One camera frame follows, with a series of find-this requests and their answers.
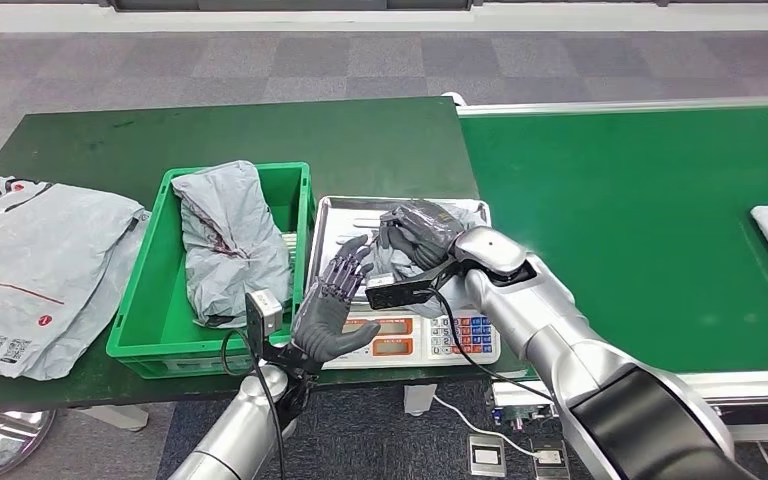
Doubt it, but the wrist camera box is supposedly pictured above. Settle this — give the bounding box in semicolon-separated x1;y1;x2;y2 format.
365;258;465;311
244;289;285;362

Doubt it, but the white power cable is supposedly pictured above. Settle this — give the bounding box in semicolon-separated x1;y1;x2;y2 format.
433;395;544;460

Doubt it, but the large grey mailer with black print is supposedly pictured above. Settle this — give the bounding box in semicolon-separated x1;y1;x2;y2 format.
0;175;151;382

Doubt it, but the silver floor socket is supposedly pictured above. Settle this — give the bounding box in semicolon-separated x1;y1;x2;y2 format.
468;435;509;479
530;439;572;480

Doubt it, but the round chrome base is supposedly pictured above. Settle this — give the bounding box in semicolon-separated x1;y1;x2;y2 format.
0;410;59;480

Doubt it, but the black right camera cable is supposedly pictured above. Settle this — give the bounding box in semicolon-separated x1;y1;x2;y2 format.
423;288;558;405

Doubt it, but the green conveyor belt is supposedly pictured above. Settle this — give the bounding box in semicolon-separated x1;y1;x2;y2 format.
440;92;768;442

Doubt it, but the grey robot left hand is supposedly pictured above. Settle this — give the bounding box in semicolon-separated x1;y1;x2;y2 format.
289;235;382;364

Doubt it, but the large grey mailer with QR codes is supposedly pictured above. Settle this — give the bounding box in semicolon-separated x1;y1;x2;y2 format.
0;182;145;379

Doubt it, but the steel scale tray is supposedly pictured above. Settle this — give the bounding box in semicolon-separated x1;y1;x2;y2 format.
306;195;493;313

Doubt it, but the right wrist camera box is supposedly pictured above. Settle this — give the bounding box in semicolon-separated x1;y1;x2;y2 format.
365;258;465;311

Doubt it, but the green plastic crate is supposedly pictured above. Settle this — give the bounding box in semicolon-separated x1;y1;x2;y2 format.
105;162;314;380

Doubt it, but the white table foot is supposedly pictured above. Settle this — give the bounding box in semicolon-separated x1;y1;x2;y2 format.
82;405;150;432

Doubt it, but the black camera cable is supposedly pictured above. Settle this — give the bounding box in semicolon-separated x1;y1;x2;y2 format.
423;288;558;405
220;329;287;480

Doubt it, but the black left camera cable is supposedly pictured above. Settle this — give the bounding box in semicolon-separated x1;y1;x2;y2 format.
220;329;287;480

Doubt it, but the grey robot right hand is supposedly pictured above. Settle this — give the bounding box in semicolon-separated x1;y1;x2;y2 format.
378;200;468;272

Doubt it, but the white table leg block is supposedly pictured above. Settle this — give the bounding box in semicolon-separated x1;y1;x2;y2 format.
403;385;438;417

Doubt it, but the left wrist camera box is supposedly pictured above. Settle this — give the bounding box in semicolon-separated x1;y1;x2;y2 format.
244;289;285;362

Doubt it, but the white electronic scale body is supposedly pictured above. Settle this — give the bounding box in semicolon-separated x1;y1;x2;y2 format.
320;307;501;370

